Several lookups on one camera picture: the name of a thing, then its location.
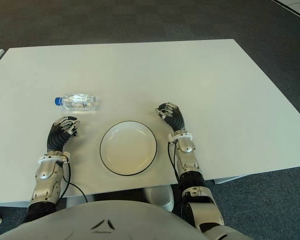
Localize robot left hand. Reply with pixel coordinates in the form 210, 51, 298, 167
46, 115, 81, 154

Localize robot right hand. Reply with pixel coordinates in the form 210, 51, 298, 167
154, 101, 186, 132

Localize clear water bottle blue cap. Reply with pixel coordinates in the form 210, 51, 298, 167
54, 93, 98, 111

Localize white plate black rim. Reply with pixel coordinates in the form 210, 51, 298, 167
99, 120, 158, 177

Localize white table support beam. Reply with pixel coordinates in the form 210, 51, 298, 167
213, 172, 248, 185

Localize grey robot torso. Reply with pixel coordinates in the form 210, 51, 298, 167
0, 199, 253, 240

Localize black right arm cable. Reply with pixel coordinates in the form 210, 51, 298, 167
167, 141, 181, 183

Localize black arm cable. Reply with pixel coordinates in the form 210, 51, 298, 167
61, 159, 89, 203
167, 141, 181, 183

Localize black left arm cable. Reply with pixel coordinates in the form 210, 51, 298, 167
61, 159, 89, 203

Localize white table pedestal base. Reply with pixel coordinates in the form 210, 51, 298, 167
142, 186, 175, 212

